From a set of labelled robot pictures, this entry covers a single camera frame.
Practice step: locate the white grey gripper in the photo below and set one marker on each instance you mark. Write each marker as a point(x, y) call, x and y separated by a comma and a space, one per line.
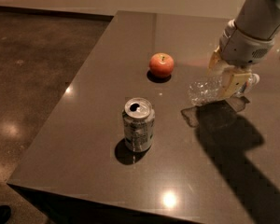
point(243, 49)

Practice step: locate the clear plastic water bottle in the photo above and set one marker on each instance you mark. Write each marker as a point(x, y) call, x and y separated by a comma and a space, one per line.
point(206, 91)

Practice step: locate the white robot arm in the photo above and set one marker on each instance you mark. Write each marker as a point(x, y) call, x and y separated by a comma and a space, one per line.
point(259, 19)

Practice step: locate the silver 7up can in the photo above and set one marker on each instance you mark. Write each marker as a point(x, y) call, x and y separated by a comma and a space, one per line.
point(138, 120)

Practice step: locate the red apple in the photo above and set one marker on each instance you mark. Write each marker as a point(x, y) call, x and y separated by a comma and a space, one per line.
point(161, 65)

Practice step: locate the black object on floor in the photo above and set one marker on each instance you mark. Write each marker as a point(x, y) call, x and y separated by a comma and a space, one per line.
point(5, 214)

